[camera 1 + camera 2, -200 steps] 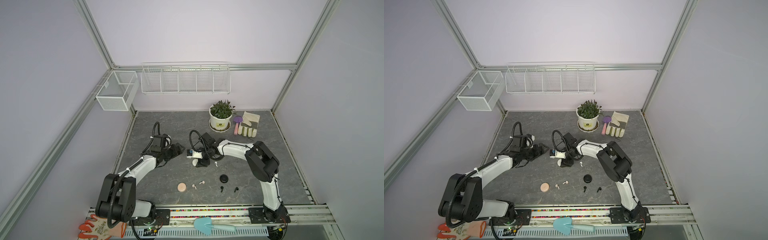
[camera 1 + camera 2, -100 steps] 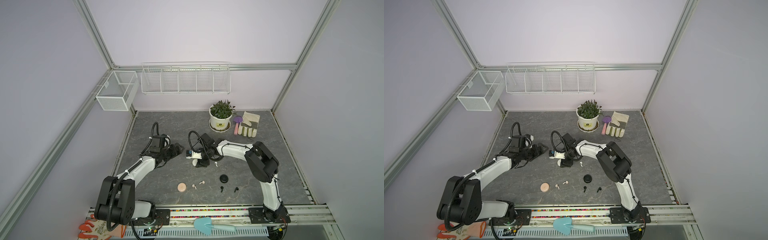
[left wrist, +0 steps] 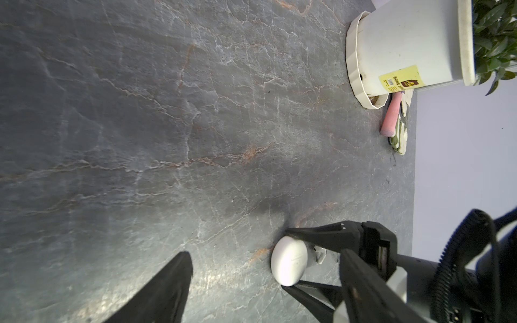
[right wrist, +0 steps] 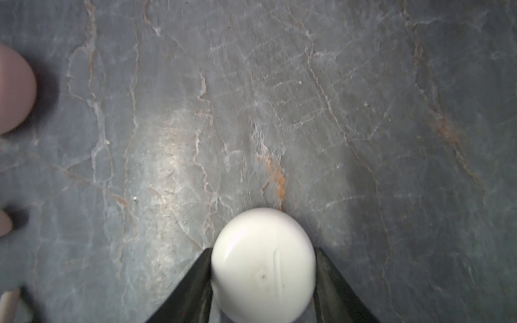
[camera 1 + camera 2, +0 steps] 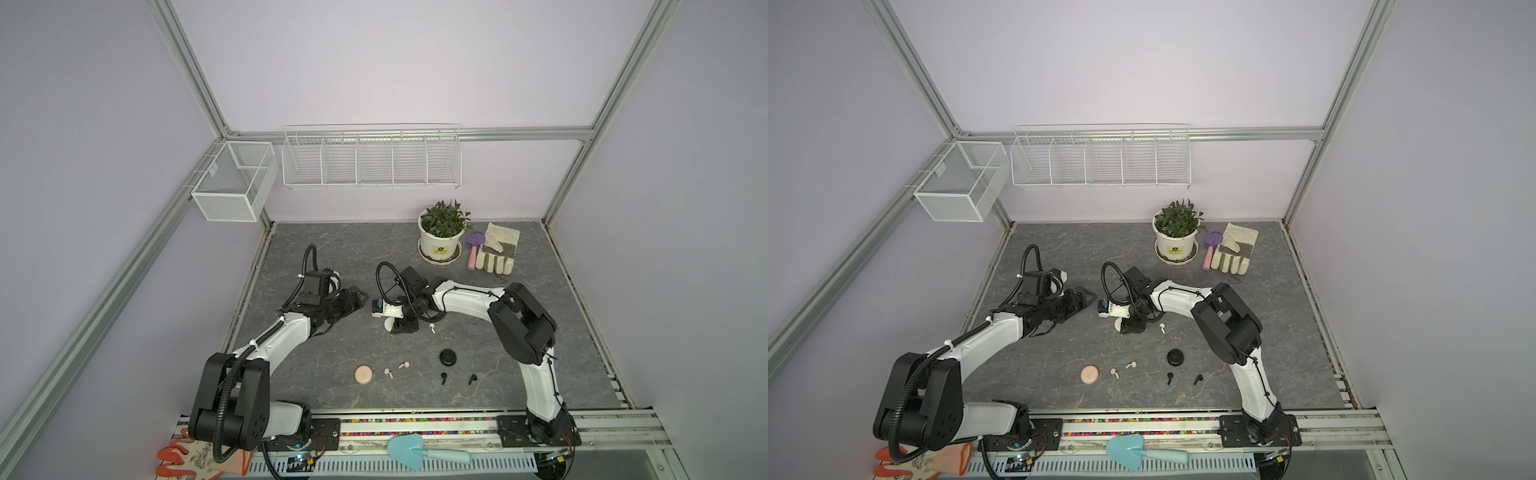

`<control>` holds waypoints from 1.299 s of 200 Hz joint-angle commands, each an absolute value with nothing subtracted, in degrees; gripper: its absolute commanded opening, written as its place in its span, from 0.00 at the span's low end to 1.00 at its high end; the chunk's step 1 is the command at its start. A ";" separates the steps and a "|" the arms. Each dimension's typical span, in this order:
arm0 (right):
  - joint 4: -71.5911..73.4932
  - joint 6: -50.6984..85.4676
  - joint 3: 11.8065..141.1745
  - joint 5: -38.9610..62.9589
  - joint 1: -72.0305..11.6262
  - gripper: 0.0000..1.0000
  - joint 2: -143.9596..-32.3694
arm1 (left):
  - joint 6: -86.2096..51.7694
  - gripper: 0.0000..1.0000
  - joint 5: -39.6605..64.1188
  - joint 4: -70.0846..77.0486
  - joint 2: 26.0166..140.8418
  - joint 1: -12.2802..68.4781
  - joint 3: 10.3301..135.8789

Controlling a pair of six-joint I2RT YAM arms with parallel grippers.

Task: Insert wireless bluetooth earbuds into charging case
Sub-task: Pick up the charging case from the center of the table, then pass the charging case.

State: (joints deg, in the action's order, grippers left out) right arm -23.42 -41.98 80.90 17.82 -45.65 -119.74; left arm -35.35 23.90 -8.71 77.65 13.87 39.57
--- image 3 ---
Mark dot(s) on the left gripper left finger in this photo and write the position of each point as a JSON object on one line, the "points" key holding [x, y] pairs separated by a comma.
{"points": [[163, 298]]}

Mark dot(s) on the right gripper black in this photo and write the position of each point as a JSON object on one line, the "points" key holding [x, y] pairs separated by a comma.
{"points": [[376, 245]]}

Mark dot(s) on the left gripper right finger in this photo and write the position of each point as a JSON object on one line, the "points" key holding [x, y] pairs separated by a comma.
{"points": [[366, 295]]}

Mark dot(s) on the white earbud one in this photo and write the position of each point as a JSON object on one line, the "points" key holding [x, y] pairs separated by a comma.
{"points": [[320, 254]]}

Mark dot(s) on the white earbud charging case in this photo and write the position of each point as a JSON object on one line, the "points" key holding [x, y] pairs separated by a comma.
{"points": [[289, 261]]}

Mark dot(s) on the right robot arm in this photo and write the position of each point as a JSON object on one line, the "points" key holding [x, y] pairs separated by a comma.
{"points": [[474, 280]]}

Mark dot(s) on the purple pink garden trowel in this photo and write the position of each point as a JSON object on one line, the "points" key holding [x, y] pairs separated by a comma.
{"points": [[392, 114]]}

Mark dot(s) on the potted green plant white pot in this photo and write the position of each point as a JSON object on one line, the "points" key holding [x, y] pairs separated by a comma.
{"points": [[406, 45]]}

